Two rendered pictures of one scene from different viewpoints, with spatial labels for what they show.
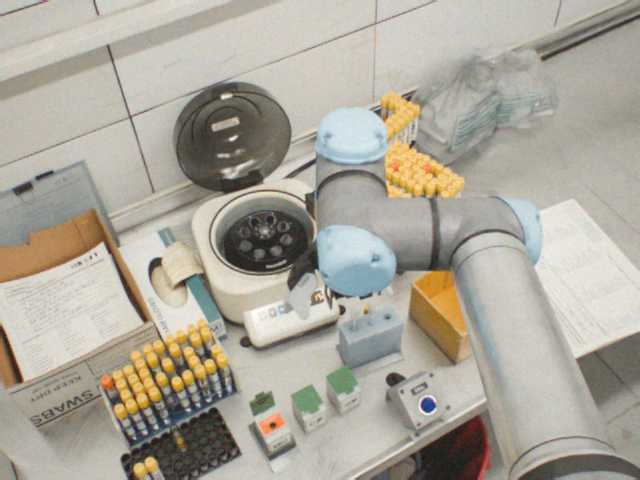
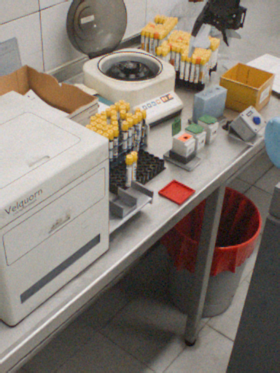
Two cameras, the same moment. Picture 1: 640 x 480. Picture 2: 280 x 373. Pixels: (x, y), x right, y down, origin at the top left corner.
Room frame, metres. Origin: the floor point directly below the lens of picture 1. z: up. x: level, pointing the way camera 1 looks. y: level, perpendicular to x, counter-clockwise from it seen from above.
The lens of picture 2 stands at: (-0.53, 0.69, 1.73)
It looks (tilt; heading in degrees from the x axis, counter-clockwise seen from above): 39 degrees down; 334
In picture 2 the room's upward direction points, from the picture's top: 3 degrees clockwise
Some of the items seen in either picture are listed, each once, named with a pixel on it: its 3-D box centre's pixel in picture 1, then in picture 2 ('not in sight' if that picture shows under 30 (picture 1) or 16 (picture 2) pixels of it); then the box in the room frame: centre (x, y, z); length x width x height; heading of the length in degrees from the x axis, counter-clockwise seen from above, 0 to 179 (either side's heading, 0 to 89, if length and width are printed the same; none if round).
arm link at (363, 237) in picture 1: (371, 235); not in sight; (0.46, -0.05, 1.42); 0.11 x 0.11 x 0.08; 89
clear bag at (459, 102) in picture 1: (454, 94); (189, 15); (1.21, -0.31, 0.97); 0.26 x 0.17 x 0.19; 131
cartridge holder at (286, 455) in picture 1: (274, 438); (182, 155); (0.48, 0.09, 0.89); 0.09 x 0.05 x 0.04; 28
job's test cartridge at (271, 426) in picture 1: (273, 431); (183, 146); (0.48, 0.09, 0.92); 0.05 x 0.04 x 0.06; 28
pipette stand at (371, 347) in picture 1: (370, 339); (208, 106); (0.64, -0.08, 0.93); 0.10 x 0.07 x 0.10; 110
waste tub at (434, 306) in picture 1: (462, 306); (245, 89); (0.69, -0.24, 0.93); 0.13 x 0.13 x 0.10; 32
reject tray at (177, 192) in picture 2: not in sight; (176, 191); (0.36, 0.16, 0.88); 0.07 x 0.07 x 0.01; 28
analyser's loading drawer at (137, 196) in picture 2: not in sight; (114, 210); (0.31, 0.35, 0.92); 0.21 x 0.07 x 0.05; 118
